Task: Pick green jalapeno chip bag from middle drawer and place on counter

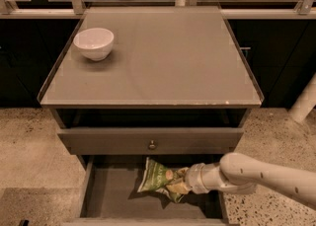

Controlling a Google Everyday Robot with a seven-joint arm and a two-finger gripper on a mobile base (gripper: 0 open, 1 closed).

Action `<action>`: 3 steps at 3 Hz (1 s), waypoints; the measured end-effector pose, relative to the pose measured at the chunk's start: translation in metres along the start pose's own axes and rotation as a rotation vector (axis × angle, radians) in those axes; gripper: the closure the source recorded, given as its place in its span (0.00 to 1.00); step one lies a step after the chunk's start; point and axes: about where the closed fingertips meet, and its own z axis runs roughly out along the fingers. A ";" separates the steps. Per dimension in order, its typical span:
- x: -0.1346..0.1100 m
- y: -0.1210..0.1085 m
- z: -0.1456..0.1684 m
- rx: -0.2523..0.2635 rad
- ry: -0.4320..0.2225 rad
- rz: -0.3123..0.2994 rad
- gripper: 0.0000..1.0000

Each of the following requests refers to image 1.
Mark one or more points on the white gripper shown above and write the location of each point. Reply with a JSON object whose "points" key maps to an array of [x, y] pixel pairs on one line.
{"points": [[195, 179]]}

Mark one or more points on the green jalapeno chip bag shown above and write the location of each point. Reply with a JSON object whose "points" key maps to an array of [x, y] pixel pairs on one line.
{"points": [[155, 178]]}

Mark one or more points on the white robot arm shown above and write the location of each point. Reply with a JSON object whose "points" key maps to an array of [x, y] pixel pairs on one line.
{"points": [[237, 173]]}

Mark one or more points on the round metal drawer knob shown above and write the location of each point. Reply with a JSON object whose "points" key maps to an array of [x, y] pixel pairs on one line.
{"points": [[152, 145]]}

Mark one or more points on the open grey middle drawer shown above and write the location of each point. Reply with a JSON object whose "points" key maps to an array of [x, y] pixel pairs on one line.
{"points": [[109, 197]]}

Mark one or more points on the grey drawer cabinet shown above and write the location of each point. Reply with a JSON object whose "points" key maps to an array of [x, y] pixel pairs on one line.
{"points": [[170, 67]]}

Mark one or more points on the grey top drawer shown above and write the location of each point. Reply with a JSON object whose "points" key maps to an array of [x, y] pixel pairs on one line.
{"points": [[134, 141]]}

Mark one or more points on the white ceramic bowl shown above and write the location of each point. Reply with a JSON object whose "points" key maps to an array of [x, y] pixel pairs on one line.
{"points": [[95, 43]]}

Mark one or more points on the white cylindrical post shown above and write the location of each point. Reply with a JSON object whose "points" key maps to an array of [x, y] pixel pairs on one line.
{"points": [[305, 102]]}

